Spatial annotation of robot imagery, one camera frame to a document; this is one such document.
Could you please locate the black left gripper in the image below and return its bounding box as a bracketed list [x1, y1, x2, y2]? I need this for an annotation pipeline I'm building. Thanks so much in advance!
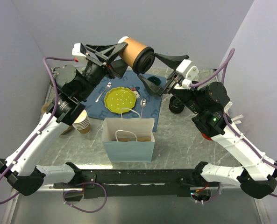
[77, 42, 133, 101]

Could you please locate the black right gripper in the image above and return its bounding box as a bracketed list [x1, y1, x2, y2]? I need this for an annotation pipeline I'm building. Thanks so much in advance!
[136, 52, 204, 114]

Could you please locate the brown paper coffee cup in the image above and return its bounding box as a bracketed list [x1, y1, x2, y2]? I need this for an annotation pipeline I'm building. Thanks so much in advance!
[118, 36, 147, 68]

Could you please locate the stack of black cup lids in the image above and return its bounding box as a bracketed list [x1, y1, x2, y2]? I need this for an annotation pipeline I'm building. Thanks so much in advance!
[169, 96, 185, 114]

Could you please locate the stack of brown paper cups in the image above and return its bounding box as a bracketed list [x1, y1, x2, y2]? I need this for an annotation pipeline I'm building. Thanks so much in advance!
[72, 110, 91, 134]

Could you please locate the light blue paper bag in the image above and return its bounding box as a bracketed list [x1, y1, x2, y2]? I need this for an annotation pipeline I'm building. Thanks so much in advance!
[101, 114, 155, 162]

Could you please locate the brown cardboard cup carrier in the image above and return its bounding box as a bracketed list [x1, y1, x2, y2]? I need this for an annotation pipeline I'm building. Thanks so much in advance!
[117, 137, 152, 142]

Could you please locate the black plastic cup lid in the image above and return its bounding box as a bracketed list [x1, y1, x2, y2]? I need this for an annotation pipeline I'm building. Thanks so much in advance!
[132, 47, 155, 74]

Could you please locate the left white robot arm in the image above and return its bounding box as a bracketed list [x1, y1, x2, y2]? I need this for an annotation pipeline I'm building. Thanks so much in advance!
[0, 42, 128, 196]

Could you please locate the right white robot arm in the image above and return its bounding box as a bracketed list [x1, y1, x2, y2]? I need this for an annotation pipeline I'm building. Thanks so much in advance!
[138, 53, 277, 199]

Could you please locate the dark teal mug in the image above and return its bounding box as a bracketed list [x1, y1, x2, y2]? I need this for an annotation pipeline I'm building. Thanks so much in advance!
[148, 76, 161, 86]

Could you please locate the silver fork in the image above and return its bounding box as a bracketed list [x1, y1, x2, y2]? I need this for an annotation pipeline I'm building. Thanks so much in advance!
[95, 82, 112, 103]

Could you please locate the blue letter placemat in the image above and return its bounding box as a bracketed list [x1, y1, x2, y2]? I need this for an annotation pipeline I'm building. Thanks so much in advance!
[83, 70, 162, 132]

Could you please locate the small cartoon figure toy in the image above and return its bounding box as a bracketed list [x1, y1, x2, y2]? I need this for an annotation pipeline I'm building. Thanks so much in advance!
[130, 86, 140, 98]

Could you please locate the silver spoon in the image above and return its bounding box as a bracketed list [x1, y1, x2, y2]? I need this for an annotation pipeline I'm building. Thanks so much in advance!
[140, 98, 147, 118]

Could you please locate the green polka dot plate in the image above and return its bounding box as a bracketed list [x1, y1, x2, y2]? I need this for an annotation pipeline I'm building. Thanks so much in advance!
[104, 87, 136, 114]

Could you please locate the red cup with stirrers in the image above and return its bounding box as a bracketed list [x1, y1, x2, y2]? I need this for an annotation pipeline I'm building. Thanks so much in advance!
[201, 133, 212, 141]

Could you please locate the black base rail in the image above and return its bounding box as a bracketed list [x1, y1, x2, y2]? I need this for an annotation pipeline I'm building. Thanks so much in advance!
[53, 169, 207, 199]

